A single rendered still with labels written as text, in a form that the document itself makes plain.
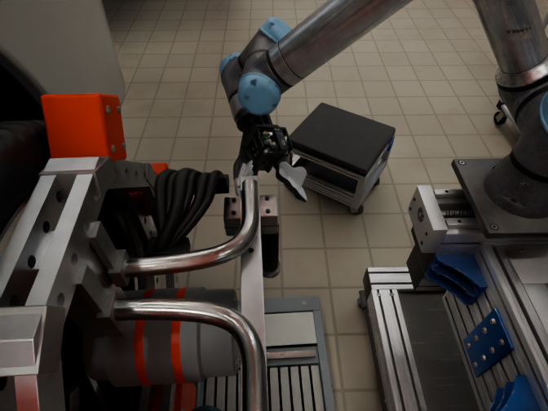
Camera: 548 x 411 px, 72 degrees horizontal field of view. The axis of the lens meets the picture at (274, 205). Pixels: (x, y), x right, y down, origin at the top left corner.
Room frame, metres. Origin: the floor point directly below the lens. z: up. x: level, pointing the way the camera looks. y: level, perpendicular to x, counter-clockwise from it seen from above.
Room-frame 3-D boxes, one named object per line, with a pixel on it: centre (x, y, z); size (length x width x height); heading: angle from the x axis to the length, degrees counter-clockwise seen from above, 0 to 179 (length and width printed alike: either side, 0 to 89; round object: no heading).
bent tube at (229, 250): (0.34, 0.12, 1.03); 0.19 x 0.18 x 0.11; 93
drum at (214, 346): (0.24, 0.16, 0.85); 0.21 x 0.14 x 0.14; 93
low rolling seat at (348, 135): (1.39, -0.31, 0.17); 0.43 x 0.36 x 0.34; 57
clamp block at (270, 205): (0.41, 0.04, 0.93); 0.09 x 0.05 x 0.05; 93
